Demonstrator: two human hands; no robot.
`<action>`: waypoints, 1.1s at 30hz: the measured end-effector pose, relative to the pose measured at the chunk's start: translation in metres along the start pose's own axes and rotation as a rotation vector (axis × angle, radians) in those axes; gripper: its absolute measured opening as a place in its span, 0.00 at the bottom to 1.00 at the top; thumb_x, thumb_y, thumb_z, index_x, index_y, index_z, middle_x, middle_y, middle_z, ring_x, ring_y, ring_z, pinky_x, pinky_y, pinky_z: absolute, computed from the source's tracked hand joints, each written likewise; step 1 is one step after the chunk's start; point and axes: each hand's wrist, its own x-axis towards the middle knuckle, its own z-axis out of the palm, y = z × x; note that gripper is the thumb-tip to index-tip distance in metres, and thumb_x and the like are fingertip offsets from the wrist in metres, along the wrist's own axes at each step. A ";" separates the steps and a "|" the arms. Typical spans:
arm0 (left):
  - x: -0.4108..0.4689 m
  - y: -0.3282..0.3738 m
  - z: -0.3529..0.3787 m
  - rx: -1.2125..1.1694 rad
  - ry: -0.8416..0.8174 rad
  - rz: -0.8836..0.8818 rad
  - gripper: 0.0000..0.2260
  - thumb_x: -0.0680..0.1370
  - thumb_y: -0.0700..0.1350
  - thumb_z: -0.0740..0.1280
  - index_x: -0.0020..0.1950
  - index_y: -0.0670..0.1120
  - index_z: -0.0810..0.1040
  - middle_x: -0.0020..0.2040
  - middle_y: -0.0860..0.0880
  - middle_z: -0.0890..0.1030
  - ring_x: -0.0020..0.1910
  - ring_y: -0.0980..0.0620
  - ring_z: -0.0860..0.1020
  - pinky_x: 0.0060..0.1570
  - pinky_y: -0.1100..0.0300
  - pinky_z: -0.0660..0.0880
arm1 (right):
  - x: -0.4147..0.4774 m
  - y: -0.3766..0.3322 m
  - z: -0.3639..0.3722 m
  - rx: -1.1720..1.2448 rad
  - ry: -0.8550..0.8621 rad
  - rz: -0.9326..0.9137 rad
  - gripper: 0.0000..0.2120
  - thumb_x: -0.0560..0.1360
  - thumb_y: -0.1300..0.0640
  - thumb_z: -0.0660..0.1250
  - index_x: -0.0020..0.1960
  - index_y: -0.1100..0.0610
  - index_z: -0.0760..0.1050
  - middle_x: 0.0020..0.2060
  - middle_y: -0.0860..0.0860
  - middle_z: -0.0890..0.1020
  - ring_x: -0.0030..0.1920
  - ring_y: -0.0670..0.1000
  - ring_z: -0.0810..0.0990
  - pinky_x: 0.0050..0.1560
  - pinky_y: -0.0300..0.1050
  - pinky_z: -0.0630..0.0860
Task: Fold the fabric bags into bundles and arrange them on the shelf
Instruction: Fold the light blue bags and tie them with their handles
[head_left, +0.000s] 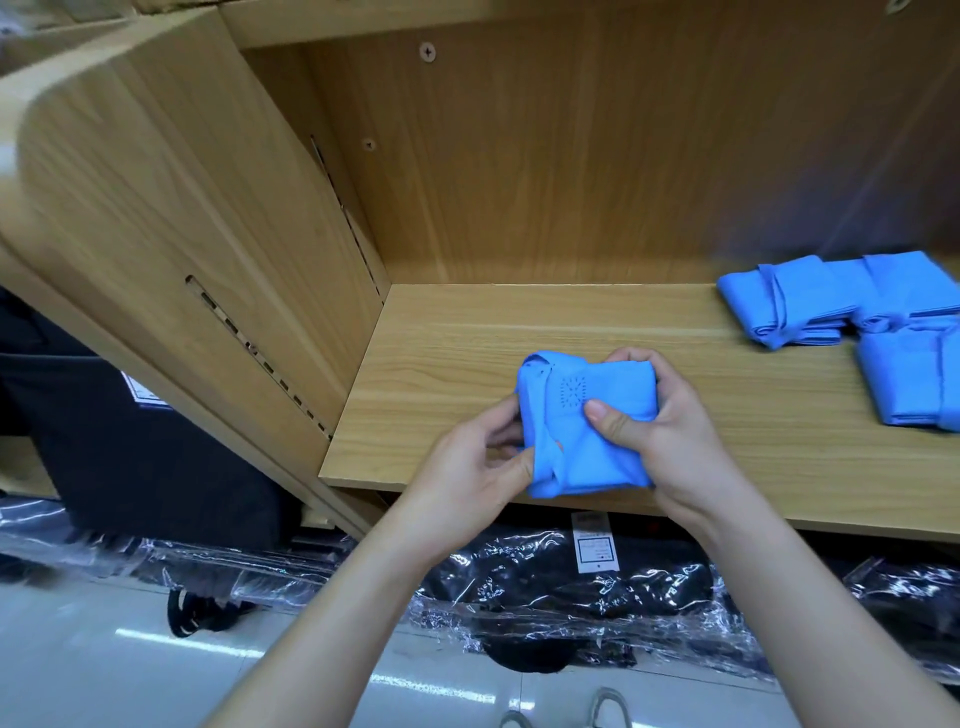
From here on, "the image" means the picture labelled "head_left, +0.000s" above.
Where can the person's left hand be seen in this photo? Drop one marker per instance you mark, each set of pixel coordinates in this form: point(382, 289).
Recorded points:
point(465, 488)

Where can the person's right hand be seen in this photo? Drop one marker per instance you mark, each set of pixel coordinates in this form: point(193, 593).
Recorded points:
point(675, 450)

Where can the light blue non-woven bag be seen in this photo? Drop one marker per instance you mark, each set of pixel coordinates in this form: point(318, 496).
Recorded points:
point(915, 285)
point(795, 300)
point(915, 375)
point(570, 435)

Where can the wooden shelf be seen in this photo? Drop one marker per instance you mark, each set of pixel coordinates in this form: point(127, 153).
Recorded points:
point(780, 435)

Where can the person's left forearm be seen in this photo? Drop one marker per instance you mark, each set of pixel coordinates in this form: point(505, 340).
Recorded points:
point(330, 645)

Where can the person's right forearm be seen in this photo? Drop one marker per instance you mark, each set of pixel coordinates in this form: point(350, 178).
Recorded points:
point(833, 623)

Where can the person's right shoe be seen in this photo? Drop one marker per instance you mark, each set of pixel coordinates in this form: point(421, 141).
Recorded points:
point(609, 708)

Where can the dark unwrapped bags group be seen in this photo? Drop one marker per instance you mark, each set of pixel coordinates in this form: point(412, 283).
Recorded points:
point(135, 465)

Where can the white paper tag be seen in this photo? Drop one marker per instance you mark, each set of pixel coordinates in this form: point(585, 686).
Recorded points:
point(596, 545)

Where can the black plastic-wrapped bag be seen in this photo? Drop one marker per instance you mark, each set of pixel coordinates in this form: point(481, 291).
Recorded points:
point(180, 563)
point(900, 615)

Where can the white blue-edged label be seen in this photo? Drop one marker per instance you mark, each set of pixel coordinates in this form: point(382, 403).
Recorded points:
point(146, 393)

